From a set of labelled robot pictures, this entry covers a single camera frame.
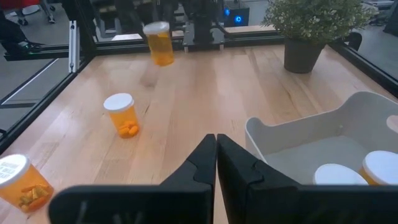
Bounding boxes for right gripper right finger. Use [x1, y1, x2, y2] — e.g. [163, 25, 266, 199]
[216, 133, 398, 224]

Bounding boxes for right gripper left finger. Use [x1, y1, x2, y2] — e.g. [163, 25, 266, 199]
[48, 133, 217, 224]

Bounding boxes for bushy potted plant black pot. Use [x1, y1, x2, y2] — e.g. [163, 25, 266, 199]
[262, 0, 379, 75]

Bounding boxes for pale grey plastic basket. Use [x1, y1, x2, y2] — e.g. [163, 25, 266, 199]
[244, 90, 398, 187]

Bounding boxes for black aluminium table frame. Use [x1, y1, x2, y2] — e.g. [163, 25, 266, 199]
[0, 18, 398, 155]

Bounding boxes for amber pill bottle printed cap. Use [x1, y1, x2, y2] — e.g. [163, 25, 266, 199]
[0, 153, 55, 214]

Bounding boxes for red office chair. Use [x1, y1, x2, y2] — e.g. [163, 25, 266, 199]
[0, 0, 57, 26]

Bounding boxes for person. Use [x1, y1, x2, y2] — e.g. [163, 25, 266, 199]
[0, 9, 44, 55]

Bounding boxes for silver aluminium bar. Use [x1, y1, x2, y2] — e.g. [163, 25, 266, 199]
[68, 20, 79, 73]

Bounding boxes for black computer blue lights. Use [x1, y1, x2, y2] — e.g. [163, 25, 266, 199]
[222, 6, 251, 28]

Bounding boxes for amber pill bottle white cap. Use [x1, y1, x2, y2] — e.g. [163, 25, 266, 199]
[313, 163, 369, 187]
[142, 21, 175, 67]
[359, 150, 398, 187]
[103, 92, 140, 139]

